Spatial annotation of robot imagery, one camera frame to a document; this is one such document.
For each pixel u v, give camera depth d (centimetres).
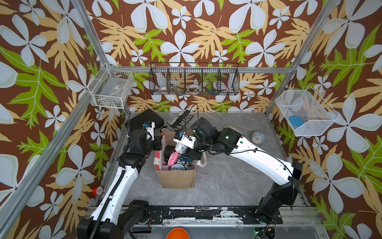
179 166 78
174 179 70
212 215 75
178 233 66
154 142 69
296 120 80
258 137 97
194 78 98
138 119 109
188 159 81
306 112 82
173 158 82
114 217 41
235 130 49
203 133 51
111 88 86
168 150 86
